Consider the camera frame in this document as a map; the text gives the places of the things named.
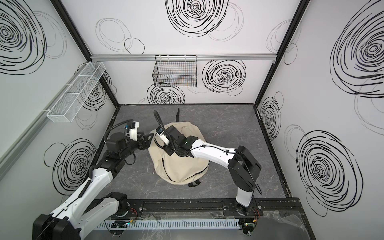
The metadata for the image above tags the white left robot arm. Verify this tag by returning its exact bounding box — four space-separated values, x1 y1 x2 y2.
32 132 154 240

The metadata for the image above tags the black wire wall basket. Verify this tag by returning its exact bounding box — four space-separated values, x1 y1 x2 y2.
152 55 198 88

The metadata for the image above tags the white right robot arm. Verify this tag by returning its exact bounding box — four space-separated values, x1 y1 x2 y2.
156 126 262 216

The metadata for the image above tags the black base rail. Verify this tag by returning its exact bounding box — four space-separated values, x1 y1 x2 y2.
127 198 303 218

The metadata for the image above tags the white mesh wall shelf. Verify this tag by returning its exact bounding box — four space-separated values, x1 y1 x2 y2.
47 62 106 123

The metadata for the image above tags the cream canvas backpack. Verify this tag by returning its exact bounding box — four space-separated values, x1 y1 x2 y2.
148 122 209 186

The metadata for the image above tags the white slotted cable duct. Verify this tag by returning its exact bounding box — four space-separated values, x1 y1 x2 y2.
95 219 241 231

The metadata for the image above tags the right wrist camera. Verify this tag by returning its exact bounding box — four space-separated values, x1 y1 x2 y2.
156 127 169 145

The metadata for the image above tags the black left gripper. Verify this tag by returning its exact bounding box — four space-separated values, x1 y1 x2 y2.
119 130 154 161

